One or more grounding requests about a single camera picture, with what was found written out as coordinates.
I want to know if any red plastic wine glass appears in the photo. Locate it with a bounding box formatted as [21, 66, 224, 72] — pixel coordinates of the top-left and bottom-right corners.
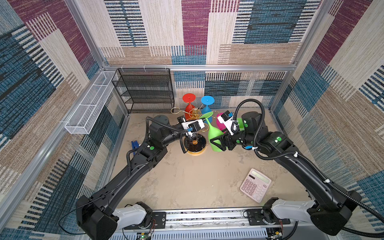
[183, 93, 196, 120]

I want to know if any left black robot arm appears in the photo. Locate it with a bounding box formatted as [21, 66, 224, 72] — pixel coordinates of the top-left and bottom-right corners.
[76, 115, 205, 240]

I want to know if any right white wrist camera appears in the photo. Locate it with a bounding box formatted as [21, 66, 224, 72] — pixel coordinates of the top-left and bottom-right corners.
[225, 111, 239, 135]

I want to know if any pink calculator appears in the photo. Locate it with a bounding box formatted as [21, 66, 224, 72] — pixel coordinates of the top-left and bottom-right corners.
[240, 169, 272, 203]

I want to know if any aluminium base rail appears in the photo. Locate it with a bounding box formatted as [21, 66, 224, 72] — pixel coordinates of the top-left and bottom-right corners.
[74, 206, 343, 240]

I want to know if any black mesh shelf rack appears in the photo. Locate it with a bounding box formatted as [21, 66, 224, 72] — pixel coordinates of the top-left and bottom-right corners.
[112, 68, 175, 114]

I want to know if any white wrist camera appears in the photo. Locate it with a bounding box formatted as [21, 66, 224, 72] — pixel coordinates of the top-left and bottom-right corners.
[225, 111, 239, 135]
[177, 116, 205, 135]

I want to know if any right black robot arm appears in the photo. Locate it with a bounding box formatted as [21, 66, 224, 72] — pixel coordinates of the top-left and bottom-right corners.
[210, 99, 384, 239]

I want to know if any magenta plastic wine glass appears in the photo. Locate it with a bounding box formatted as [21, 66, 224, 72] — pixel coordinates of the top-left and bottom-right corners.
[217, 113, 229, 131]

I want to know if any white wire mesh basket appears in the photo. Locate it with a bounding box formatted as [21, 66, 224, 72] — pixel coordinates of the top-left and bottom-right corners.
[65, 71, 115, 135]

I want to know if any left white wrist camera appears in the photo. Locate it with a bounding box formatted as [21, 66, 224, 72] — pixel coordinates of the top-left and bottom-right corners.
[177, 116, 205, 135]

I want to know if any green plastic wine glass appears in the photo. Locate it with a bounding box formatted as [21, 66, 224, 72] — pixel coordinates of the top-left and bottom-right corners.
[237, 118, 245, 131]
[200, 112, 224, 143]

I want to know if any gold wire wine glass rack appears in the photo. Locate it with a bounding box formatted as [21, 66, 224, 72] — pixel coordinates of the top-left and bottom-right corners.
[171, 107, 209, 156]

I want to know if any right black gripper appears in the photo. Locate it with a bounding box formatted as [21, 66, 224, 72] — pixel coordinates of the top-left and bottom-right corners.
[209, 125, 257, 152]

